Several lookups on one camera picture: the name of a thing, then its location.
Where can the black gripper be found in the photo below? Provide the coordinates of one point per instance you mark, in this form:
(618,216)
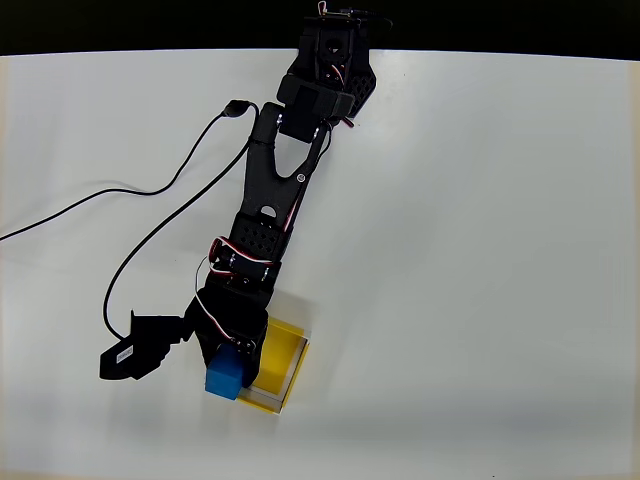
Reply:
(226,334)

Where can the blue rectangular block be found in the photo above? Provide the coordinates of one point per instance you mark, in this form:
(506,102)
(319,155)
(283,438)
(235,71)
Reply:
(225,377)

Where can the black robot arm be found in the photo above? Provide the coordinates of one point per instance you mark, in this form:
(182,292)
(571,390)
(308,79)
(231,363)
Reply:
(272,190)

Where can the yellow open box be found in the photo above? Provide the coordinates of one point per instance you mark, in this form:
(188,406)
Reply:
(280,360)

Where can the black camera on gripper mount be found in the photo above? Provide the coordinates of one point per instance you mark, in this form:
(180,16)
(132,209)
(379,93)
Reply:
(142,347)

